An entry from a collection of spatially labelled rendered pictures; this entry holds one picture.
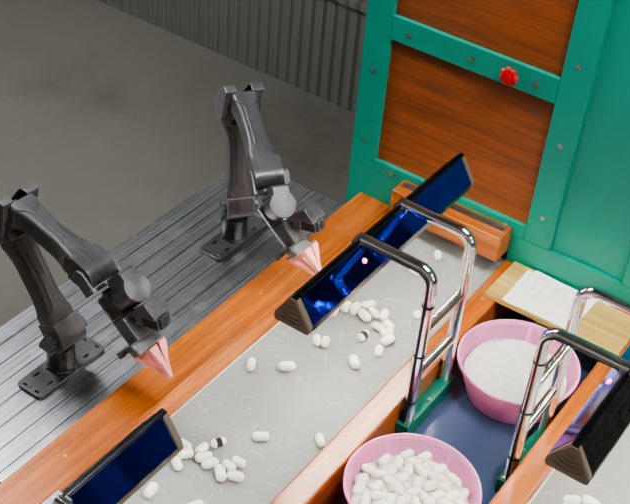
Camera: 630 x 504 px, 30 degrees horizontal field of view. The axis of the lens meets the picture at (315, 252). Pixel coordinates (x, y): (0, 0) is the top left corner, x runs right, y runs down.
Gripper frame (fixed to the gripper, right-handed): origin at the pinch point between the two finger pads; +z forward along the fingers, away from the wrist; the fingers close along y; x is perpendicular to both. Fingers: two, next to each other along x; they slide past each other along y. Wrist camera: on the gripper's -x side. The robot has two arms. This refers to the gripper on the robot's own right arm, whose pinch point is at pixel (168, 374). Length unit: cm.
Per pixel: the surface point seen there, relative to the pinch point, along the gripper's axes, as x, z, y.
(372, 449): -16.3, 35.7, 17.7
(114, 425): 10.2, 2.2, -10.4
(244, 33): 153, -72, 224
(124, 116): 170, -69, 161
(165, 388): 9.6, 3.0, 3.5
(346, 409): -8.4, 28.3, 24.4
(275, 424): -2.7, 21.5, 11.8
